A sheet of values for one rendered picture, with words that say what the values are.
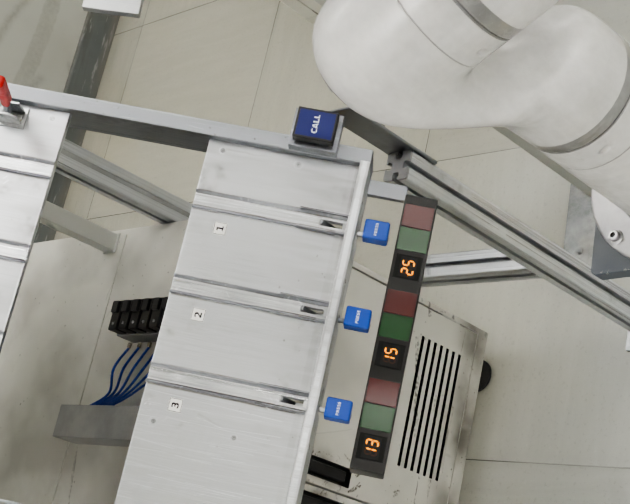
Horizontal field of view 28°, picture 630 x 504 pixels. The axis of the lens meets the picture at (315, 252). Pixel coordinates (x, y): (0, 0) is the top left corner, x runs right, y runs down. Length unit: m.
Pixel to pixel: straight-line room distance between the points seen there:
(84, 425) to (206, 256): 0.47
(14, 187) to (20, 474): 0.64
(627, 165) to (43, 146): 0.76
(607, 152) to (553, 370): 1.09
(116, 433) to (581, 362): 0.79
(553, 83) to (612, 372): 1.10
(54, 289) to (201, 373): 0.75
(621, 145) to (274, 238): 0.53
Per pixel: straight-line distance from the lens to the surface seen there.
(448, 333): 2.10
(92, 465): 1.92
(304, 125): 1.51
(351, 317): 1.46
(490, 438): 2.20
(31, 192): 1.57
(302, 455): 1.42
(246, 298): 1.48
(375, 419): 1.45
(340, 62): 0.99
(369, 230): 1.49
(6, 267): 1.55
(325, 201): 1.52
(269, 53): 3.11
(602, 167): 1.13
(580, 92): 1.06
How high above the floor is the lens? 1.69
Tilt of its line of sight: 39 degrees down
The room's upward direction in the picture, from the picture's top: 62 degrees counter-clockwise
